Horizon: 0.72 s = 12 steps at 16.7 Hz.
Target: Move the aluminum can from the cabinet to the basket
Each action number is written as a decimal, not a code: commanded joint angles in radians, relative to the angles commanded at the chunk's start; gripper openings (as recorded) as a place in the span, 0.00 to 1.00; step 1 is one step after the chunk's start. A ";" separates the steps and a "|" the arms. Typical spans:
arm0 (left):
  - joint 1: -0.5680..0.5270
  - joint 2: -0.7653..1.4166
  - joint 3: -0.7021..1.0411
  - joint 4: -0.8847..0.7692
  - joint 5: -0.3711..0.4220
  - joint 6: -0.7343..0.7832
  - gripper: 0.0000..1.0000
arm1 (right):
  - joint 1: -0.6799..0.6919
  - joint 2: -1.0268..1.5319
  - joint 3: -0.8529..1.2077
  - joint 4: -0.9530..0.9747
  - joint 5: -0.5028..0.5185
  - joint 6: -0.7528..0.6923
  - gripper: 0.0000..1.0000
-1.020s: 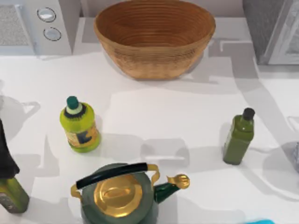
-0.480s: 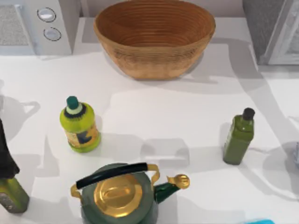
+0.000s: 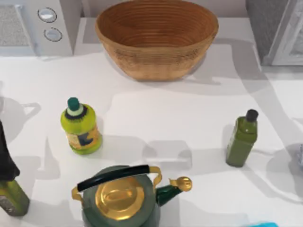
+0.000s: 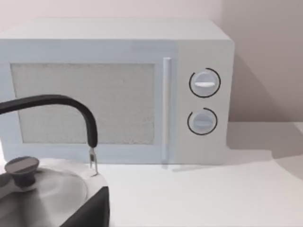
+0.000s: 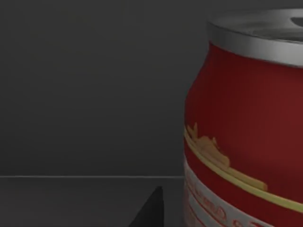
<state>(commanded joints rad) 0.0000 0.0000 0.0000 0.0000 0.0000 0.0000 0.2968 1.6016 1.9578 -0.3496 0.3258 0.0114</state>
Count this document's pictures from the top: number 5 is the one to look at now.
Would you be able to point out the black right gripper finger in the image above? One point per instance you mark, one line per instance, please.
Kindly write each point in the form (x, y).
(154, 210)

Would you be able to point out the red and white can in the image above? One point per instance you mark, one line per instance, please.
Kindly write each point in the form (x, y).
(243, 123)

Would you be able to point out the grey cabinet with dark inside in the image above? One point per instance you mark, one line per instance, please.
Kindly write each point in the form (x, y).
(90, 94)

